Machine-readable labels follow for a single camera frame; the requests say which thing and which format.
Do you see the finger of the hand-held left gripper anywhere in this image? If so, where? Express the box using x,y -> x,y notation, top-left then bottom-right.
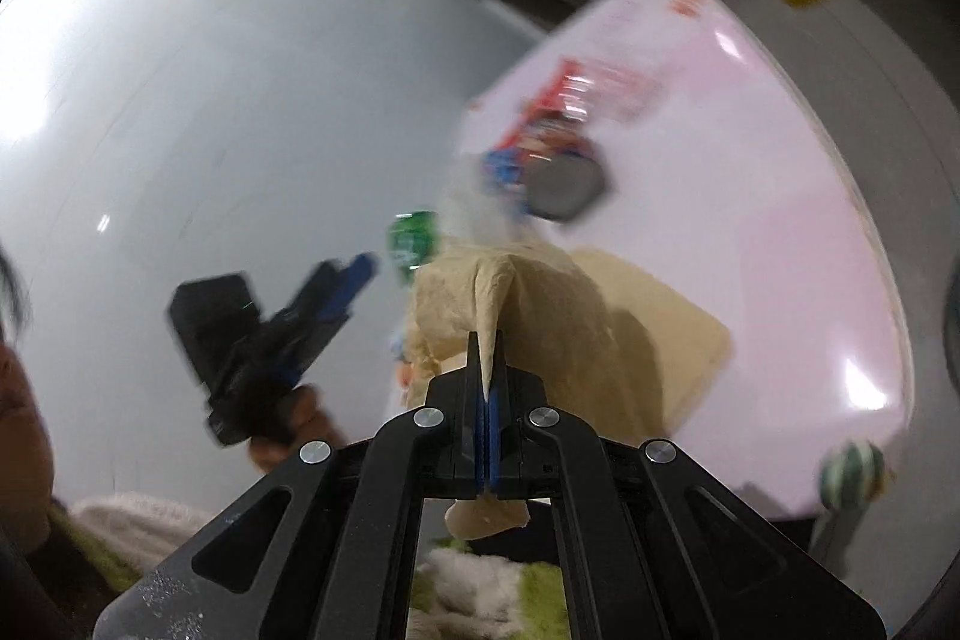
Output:
289,251 -> 380,341

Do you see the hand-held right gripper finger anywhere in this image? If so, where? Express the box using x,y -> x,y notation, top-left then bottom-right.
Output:
487,362 -> 878,640
94,332 -> 488,640

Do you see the green label clear plastic bottle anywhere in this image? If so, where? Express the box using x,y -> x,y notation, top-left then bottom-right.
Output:
386,164 -> 526,272

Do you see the beige paper napkin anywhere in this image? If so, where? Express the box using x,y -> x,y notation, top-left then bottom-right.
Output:
409,242 -> 734,542

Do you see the blue white toothpaste box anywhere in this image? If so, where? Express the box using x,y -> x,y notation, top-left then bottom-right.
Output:
482,147 -> 527,200

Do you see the red snack packet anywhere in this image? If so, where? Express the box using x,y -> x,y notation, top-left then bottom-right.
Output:
510,56 -> 662,161

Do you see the person's left hand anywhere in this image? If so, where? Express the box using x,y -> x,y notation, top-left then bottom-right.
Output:
247,383 -> 347,477

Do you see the white green fluffy jacket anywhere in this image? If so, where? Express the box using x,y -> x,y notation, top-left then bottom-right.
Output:
415,533 -> 569,640

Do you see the person's head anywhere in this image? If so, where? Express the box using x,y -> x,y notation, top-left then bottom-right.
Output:
0,250 -> 59,540

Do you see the pink patterned table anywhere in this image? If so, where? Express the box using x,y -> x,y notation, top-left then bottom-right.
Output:
390,0 -> 917,522

